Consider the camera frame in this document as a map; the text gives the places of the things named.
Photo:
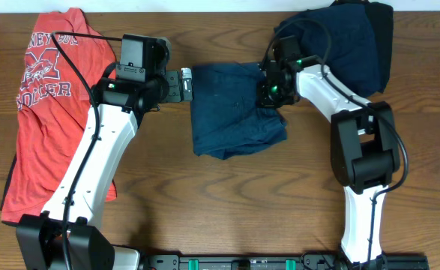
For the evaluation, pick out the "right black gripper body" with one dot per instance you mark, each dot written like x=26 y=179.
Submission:
x=265 y=92

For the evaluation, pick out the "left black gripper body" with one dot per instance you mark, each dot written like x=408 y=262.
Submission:
x=173 y=86

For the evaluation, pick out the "navy blue shorts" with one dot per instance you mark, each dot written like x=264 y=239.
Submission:
x=225 y=119

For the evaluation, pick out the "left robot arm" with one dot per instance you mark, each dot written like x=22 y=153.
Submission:
x=66 y=234

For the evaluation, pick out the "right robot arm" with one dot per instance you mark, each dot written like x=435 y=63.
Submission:
x=364 y=144

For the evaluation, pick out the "folded navy garment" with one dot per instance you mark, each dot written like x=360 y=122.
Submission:
x=311 y=37

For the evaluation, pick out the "red printed t-shirt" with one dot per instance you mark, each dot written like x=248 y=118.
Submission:
x=52 y=102

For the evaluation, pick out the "folded black garment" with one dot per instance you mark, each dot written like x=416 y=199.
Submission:
x=382 y=37

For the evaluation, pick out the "black garment under red shirt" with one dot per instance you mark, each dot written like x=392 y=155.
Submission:
x=12 y=204

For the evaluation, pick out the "green clip on rail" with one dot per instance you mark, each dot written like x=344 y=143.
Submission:
x=193 y=264
x=290 y=264

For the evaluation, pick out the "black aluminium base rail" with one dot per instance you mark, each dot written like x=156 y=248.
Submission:
x=308 y=261

